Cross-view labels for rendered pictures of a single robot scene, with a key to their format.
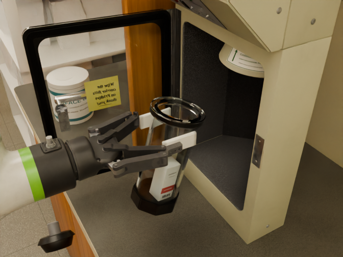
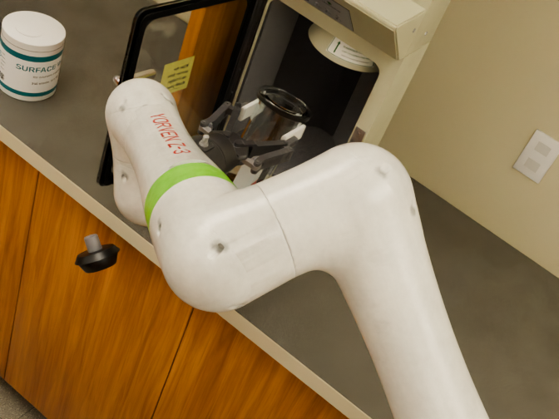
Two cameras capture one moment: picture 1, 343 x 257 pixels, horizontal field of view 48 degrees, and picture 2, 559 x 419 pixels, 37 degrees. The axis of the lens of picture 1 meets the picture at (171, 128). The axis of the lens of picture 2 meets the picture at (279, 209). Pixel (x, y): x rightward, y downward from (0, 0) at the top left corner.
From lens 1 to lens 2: 1.00 m
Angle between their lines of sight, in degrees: 31
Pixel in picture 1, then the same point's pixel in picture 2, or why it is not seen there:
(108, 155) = (243, 151)
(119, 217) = not seen: hidden behind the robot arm
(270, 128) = (373, 122)
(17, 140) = not seen: outside the picture
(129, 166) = (265, 162)
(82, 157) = (229, 155)
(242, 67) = (344, 59)
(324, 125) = not seen: hidden behind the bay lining
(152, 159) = (283, 155)
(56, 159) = (215, 157)
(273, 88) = (387, 88)
